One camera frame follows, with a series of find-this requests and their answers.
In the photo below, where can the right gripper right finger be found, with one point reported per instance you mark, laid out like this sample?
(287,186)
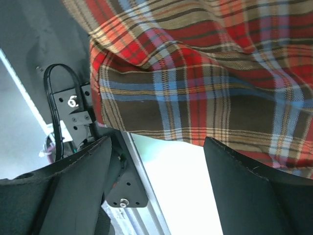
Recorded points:
(255,199)

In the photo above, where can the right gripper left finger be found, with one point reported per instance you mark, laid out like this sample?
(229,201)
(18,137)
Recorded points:
(62,198)

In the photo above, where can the red plaid long sleeve shirt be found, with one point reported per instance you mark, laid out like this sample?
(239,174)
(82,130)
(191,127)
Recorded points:
(239,71)

